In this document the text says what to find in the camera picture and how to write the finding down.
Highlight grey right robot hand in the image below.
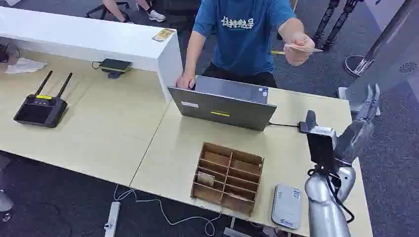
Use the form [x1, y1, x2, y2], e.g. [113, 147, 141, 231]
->
[333, 83, 382, 166]

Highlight round metal base stand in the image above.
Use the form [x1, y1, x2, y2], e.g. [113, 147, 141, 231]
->
[343, 0, 419, 79]

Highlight grey pillar stand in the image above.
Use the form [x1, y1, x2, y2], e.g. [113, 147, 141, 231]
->
[337, 0, 419, 117]

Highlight grey flat device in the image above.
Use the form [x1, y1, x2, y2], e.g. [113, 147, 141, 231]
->
[271, 184, 303, 230]

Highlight person's left hand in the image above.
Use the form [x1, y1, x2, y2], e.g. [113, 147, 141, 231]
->
[284, 32, 316, 67]

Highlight person's hand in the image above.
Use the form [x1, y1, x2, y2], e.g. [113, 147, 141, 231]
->
[175, 72, 196, 90]
[284, 32, 316, 67]

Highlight black jointed robot leg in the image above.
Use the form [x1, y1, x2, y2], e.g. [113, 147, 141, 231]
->
[312, 0, 340, 46]
[322, 0, 364, 52]

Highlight grey laptop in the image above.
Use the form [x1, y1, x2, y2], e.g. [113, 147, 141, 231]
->
[168, 76, 278, 132]

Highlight wooden card box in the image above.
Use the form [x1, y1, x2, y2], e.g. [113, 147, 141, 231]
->
[191, 142, 265, 217]

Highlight white desk foot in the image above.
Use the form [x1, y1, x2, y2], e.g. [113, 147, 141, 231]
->
[223, 217, 251, 237]

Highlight person's right hand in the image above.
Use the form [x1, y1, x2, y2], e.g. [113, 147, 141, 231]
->
[175, 72, 196, 90]

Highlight yellow printed card stack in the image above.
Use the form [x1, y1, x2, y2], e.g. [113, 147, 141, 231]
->
[152, 28, 176, 42]

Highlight seated person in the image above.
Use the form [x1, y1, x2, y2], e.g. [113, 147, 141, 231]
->
[102, 0, 167, 24]

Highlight black phone on stand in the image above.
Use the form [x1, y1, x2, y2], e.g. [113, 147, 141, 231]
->
[98, 58, 133, 80]

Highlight white power strip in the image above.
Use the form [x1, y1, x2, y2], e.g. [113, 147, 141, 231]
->
[103, 201, 122, 237]

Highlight black chair base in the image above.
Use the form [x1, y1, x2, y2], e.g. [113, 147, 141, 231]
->
[85, 1, 130, 20]

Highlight white desk partition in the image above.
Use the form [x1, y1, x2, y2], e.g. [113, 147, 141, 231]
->
[0, 6, 184, 102]

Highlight black remote controller with antennas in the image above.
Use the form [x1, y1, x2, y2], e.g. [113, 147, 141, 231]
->
[13, 70, 74, 129]

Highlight white cloth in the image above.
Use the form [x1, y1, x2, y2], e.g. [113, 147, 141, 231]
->
[3, 58, 48, 75]

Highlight grey chair foot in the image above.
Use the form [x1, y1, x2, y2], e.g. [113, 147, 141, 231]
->
[0, 188, 14, 223]

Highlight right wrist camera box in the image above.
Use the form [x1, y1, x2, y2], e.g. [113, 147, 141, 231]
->
[298, 110, 338, 171]

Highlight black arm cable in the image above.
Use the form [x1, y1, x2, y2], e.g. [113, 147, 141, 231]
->
[307, 165, 356, 225]

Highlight black laptop cable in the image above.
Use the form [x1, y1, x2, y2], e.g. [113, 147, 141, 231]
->
[268, 121, 302, 129]

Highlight white power cable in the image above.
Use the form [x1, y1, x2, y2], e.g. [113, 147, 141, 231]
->
[113, 184, 222, 237]

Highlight black cabled object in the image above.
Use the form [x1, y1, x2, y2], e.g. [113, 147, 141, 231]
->
[0, 43, 21, 64]

